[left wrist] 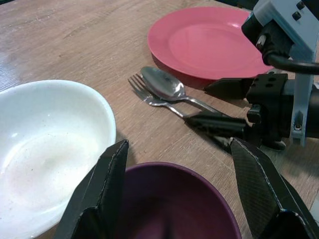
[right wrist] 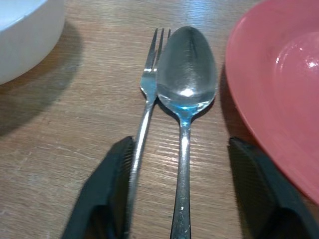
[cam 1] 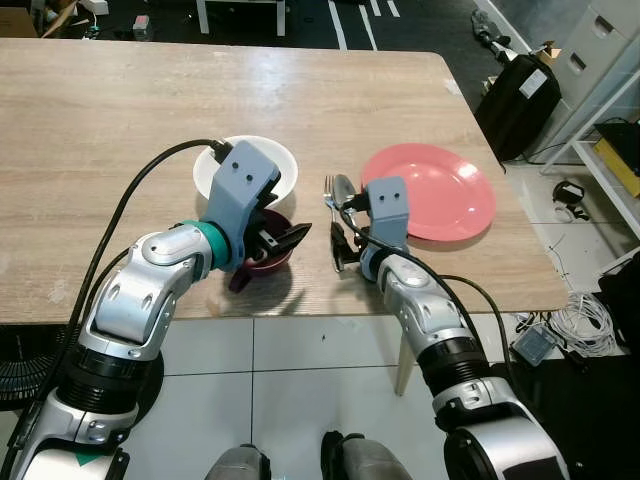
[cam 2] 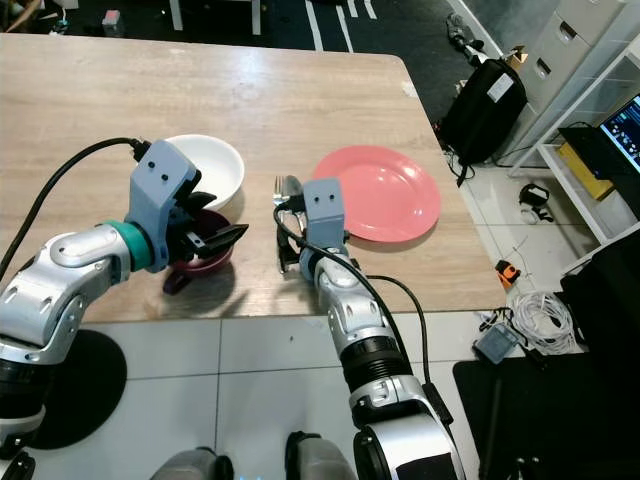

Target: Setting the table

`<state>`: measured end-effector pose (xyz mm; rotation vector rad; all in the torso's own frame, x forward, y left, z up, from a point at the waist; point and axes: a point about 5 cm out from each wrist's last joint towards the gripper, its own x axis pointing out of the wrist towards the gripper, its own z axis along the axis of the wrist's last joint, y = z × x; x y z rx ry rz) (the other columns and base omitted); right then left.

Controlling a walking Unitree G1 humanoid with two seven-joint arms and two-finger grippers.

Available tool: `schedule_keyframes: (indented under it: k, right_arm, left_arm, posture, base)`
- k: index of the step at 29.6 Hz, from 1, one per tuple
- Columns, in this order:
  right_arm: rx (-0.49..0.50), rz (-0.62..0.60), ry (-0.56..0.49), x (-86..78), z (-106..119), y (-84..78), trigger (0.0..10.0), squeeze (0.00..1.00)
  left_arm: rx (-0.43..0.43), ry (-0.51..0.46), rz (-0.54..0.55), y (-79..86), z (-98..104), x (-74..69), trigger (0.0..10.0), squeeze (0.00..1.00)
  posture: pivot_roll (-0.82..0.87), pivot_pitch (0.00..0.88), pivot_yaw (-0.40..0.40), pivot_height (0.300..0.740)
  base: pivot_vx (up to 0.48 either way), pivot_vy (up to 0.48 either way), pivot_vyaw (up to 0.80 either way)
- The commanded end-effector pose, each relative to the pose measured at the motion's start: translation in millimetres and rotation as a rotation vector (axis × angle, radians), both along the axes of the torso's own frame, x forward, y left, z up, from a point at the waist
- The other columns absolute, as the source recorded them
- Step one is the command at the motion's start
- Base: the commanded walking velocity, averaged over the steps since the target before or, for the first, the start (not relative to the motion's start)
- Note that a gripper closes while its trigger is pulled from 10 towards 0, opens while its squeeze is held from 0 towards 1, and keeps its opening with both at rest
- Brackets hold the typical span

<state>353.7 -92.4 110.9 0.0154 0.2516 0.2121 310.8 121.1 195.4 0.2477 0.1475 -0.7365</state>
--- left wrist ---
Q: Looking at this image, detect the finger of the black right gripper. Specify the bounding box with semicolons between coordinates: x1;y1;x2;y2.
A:
203;77;254;101
183;111;249;153

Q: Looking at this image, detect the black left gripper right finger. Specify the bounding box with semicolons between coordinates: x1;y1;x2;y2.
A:
230;137;319;239

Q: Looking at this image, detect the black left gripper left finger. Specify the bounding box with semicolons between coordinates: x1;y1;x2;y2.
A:
53;139;130;239

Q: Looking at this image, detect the pink plastic plate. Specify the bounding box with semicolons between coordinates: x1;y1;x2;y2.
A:
147;6;275;88

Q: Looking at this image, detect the silver metal spoon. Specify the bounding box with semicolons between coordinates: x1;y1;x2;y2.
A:
140;66;229;118

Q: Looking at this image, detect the purple plastic bowl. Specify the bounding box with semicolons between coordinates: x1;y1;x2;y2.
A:
119;161;242;239

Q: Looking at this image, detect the silver metal fork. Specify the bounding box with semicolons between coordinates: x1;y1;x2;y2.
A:
127;74;194;119

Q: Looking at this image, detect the white ceramic bowl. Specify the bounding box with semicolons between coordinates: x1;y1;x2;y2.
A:
0;79;117;239

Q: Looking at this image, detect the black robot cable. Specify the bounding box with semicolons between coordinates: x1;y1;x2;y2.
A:
264;53;319;75

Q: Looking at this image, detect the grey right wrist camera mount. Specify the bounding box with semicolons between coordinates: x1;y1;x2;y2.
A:
241;0;319;147

